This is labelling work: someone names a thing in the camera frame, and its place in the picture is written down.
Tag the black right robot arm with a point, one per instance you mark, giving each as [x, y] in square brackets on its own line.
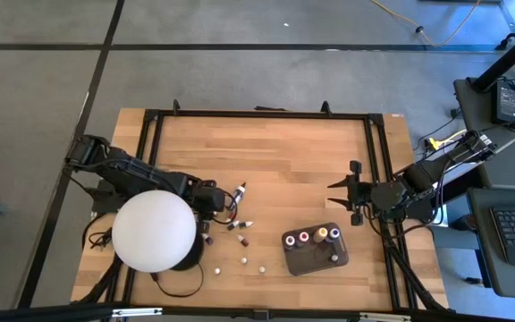
[423, 176]

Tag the dark grey plastic bin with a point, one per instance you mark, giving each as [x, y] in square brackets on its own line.
[311, 261]

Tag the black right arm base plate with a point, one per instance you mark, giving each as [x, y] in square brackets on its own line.
[425, 212]

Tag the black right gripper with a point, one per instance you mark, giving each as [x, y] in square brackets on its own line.
[365, 197]

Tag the brown-capped food colouring bottle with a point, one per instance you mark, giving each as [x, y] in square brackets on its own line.
[238, 195]

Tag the black power adapter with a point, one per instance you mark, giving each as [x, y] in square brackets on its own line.
[508, 103]

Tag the purple-capped food colouring bottle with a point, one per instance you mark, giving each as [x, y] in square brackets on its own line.
[289, 241]

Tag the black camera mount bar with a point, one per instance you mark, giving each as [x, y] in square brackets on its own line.
[257, 316]

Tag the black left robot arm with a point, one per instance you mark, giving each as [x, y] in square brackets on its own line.
[128, 172]

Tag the orange food colouring bottle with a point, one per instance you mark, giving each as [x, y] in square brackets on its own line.
[321, 234]

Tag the black stand pole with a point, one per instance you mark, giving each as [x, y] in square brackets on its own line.
[508, 58]

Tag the blue-capped food colouring bottle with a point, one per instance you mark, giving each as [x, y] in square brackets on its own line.
[334, 233]

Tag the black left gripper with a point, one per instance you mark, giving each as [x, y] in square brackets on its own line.
[208, 199]

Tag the white globe lamp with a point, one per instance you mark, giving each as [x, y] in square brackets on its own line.
[154, 230]

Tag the silver metal bracket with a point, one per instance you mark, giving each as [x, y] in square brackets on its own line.
[385, 317]
[137, 311]

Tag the dark round cap object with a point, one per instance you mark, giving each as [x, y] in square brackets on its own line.
[207, 239]

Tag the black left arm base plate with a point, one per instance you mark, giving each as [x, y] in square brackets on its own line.
[105, 203]

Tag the red-capped food colouring bottle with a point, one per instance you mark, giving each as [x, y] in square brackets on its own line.
[303, 237]

